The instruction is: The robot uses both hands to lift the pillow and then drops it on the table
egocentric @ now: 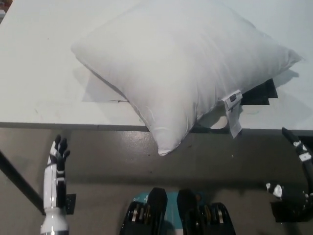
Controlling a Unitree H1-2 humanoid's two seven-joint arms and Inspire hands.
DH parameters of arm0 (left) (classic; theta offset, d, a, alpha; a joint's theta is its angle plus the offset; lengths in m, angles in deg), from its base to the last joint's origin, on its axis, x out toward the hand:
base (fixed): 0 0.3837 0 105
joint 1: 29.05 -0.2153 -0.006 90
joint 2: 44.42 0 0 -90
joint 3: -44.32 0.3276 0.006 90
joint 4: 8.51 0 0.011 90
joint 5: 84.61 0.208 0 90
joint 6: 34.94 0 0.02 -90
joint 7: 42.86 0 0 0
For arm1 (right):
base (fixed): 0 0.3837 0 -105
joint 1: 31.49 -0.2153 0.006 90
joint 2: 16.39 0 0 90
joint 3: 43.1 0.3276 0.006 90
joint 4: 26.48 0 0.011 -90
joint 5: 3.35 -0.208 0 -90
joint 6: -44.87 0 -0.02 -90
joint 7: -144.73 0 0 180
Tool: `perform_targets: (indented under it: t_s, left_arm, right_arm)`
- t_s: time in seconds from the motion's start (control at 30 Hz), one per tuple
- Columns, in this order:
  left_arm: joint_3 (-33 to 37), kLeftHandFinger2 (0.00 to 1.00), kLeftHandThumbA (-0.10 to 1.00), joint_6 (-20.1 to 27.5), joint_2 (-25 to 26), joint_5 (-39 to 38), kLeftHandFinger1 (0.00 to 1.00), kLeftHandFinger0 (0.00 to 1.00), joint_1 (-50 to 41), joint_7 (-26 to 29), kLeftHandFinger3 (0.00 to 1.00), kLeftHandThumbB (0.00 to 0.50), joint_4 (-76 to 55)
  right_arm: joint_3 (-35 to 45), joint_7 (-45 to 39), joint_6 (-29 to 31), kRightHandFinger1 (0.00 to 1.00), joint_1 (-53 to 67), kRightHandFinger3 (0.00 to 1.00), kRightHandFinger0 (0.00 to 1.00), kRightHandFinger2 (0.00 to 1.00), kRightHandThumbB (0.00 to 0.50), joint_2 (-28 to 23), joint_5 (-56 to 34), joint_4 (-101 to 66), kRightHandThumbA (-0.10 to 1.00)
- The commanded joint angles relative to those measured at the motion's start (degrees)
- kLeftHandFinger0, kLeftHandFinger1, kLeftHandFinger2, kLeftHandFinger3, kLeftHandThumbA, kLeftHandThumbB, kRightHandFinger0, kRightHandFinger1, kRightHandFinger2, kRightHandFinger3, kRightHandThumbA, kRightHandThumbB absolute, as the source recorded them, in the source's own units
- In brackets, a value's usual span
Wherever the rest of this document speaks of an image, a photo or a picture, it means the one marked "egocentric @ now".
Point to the black tape patch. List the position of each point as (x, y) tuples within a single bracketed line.
[(261, 94)]

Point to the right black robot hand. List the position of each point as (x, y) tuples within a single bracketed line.
[(308, 176)]

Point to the white square pillow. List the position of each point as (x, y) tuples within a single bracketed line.
[(176, 80)]

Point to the black table foot plate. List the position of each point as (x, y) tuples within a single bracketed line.
[(71, 203)]

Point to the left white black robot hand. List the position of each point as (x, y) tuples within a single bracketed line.
[(52, 186)]

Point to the grey tape patch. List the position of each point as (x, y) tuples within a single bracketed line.
[(100, 94)]

